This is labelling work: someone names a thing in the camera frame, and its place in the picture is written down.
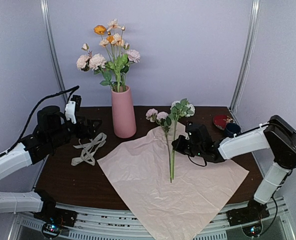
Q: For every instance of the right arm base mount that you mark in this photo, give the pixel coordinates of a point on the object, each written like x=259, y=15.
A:
x=249, y=219

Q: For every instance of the right aluminium corner post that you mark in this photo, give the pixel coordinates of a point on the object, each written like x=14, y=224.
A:
x=249, y=47

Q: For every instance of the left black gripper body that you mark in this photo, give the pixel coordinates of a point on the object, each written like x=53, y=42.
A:
x=59, y=135

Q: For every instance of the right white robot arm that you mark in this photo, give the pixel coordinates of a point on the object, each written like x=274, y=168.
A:
x=276, y=134

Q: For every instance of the left aluminium corner post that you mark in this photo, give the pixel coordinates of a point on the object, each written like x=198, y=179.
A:
x=51, y=44

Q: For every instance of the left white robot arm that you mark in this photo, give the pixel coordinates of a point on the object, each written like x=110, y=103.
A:
x=34, y=201

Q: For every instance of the pink tapered vase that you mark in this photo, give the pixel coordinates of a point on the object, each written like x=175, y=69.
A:
x=123, y=115

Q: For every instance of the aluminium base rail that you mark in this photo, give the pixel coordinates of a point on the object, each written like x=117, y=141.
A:
x=103, y=224

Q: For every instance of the lilac carnation flower stem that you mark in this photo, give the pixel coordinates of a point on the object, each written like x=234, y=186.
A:
x=162, y=119

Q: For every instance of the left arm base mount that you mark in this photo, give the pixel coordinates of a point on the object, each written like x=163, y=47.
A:
x=60, y=220

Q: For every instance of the peach rose flower stem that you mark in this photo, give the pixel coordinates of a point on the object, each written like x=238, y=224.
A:
x=98, y=64

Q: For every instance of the pink wrapping paper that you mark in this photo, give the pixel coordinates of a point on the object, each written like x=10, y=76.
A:
x=169, y=209

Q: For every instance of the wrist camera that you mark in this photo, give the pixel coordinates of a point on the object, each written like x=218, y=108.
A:
x=72, y=106
x=190, y=130

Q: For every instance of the dark blue mug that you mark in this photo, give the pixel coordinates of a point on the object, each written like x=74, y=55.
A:
x=231, y=129

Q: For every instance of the aluminium corner post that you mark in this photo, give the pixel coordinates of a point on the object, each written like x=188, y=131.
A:
x=249, y=47
x=51, y=44

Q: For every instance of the orange flower stem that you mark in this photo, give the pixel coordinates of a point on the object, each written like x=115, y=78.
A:
x=110, y=67

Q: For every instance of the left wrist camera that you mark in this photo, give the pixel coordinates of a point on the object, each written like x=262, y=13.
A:
x=72, y=106

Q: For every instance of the red floral plate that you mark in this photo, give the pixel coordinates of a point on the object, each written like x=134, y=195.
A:
x=220, y=121

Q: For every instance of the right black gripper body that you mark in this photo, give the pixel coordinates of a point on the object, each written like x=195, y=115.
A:
x=192, y=150

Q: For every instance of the cream ribbon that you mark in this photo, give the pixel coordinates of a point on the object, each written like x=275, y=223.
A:
x=89, y=149

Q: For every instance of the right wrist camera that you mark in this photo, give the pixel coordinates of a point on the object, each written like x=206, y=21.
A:
x=190, y=130

